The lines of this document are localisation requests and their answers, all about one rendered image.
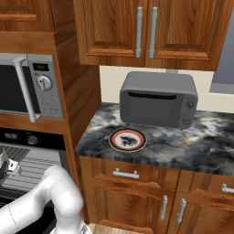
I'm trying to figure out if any wooden base cupboard door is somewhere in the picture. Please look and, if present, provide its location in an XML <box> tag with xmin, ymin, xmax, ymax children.
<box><xmin>80</xmin><ymin>179</ymin><xmax>177</xmax><ymax>234</ymax></box>
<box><xmin>167</xmin><ymin>193</ymin><xmax>234</xmax><ymax>234</ymax></box>

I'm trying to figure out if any silver microwave handle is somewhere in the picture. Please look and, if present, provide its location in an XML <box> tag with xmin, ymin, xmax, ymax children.
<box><xmin>12</xmin><ymin>56</ymin><xmax>41</xmax><ymax>123</ymax></box>

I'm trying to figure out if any black toaster oven handle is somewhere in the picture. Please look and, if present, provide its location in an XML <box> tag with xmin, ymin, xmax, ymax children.
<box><xmin>126</xmin><ymin>90</ymin><xmax>178</xmax><ymax>101</ymax></box>

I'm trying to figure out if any wooden drawer front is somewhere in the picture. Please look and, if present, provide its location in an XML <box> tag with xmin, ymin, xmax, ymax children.
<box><xmin>176</xmin><ymin>169</ymin><xmax>234</xmax><ymax>212</ymax></box>
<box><xmin>80</xmin><ymin>156</ymin><xmax>181</xmax><ymax>190</ymax></box>

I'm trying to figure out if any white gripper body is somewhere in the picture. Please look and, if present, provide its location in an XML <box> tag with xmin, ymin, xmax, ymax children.
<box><xmin>6</xmin><ymin>159</ymin><xmax>23</xmax><ymax>179</ymax></box>

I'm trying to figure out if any red rimmed patterned plate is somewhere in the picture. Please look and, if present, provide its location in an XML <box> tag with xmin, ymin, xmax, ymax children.
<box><xmin>108</xmin><ymin>127</ymin><xmax>148</xmax><ymax>153</ymax></box>

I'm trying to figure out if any grey oven rack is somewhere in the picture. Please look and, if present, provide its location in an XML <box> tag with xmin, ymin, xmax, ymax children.
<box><xmin>0</xmin><ymin>145</ymin><xmax>63</xmax><ymax>192</ymax></box>

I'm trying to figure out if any silver base cupboard handle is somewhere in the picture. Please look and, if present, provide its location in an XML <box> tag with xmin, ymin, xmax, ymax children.
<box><xmin>160</xmin><ymin>195</ymin><xmax>169</xmax><ymax>221</ymax></box>
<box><xmin>176</xmin><ymin>197</ymin><xmax>187</xmax><ymax>225</ymax></box>

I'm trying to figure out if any wooden wall cupboard door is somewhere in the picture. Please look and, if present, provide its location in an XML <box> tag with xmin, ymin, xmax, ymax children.
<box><xmin>144</xmin><ymin>0</ymin><xmax>234</xmax><ymax>72</ymax></box>
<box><xmin>72</xmin><ymin>0</ymin><xmax>149</xmax><ymax>69</ymax></box>

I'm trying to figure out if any silver drawer handle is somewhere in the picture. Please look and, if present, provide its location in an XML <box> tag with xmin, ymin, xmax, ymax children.
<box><xmin>112</xmin><ymin>167</ymin><xmax>141</xmax><ymax>180</ymax></box>
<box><xmin>221</xmin><ymin>183</ymin><xmax>234</xmax><ymax>194</ymax></box>

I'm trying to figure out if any tall wooden appliance cabinet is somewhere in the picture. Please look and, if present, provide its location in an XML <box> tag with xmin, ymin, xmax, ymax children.
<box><xmin>0</xmin><ymin>0</ymin><xmax>102</xmax><ymax>227</ymax></box>

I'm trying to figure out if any black built-in oven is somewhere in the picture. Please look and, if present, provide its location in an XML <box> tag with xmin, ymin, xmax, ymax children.
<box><xmin>0</xmin><ymin>127</ymin><xmax>78</xmax><ymax>234</ymax></box>

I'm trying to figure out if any silver wall cupboard handle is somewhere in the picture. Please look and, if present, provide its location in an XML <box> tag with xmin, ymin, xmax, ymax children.
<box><xmin>134</xmin><ymin>6</ymin><xmax>144</xmax><ymax>59</ymax></box>
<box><xmin>148</xmin><ymin>6</ymin><xmax>158</xmax><ymax>59</ymax></box>

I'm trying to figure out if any silver built-in microwave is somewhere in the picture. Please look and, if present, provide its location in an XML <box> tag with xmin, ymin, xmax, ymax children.
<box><xmin>0</xmin><ymin>52</ymin><xmax>65</xmax><ymax>123</ymax></box>

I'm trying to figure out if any wooden cupboard door above microwave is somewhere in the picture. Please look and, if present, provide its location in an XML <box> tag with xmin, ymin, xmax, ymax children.
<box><xmin>0</xmin><ymin>0</ymin><xmax>57</xmax><ymax>34</ymax></box>

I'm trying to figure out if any grey oven knob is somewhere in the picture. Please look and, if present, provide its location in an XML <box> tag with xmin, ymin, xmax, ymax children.
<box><xmin>27</xmin><ymin>134</ymin><xmax>39</xmax><ymax>146</ymax></box>

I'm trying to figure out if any grey toaster oven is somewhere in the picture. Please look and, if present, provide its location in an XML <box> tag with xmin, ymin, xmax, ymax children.
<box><xmin>119</xmin><ymin>70</ymin><xmax>199</xmax><ymax>131</ymax></box>

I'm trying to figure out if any white microwave knob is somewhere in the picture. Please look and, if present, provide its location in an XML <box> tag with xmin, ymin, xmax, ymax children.
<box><xmin>37</xmin><ymin>75</ymin><xmax>53</xmax><ymax>91</ymax></box>

